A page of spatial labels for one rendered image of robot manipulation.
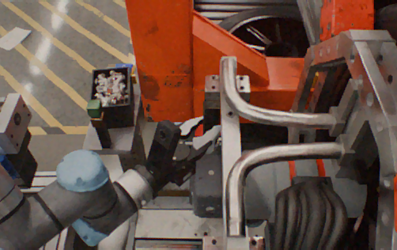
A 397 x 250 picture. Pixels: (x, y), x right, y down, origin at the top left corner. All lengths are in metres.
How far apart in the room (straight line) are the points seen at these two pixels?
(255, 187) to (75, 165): 0.30
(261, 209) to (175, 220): 0.89
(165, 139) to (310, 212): 0.33
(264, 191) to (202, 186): 0.58
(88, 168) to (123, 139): 0.70
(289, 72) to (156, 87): 0.42
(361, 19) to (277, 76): 0.51
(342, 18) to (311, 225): 0.38
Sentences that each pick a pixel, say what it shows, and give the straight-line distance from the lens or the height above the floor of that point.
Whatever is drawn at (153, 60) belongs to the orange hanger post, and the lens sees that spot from 1.03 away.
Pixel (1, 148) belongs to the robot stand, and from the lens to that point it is 1.04.
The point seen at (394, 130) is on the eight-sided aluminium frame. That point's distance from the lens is 0.47.
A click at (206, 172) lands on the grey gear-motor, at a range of 1.23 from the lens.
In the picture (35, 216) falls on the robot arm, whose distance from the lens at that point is 0.61.
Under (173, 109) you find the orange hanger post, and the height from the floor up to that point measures 0.59.
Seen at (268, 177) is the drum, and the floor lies 0.91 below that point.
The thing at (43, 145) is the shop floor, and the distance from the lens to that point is 1.97.
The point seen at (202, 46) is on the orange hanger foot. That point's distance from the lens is 1.02.
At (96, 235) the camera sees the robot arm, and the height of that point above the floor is 0.83.
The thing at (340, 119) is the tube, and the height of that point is 1.02.
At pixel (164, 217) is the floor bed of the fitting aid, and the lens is 1.52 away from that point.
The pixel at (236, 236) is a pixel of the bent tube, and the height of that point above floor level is 1.01.
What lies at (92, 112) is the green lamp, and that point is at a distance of 1.13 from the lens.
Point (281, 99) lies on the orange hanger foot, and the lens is 1.15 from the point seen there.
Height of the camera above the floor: 1.44
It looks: 50 degrees down
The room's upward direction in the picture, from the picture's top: straight up
